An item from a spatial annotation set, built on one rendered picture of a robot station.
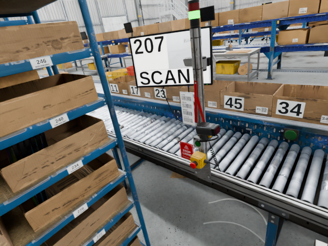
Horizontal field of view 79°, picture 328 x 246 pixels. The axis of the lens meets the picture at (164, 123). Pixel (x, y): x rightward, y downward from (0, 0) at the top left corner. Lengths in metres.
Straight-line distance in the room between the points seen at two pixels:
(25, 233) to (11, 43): 0.69
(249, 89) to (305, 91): 0.41
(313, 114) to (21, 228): 1.65
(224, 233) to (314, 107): 1.16
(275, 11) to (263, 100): 4.68
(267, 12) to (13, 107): 5.91
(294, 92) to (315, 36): 4.01
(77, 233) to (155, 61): 0.96
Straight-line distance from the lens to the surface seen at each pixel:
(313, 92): 1.84
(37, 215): 0.96
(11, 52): 0.78
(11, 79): 1.82
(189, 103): 1.11
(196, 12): 1.01
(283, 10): 6.12
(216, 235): 1.92
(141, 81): 1.29
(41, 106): 0.81
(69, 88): 0.84
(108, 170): 1.01
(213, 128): 1.03
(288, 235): 2.02
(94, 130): 0.93
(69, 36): 0.85
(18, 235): 1.04
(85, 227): 1.10
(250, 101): 1.64
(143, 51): 1.26
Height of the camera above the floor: 1.58
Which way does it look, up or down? 25 degrees down
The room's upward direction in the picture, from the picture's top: 9 degrees counter-clockwise
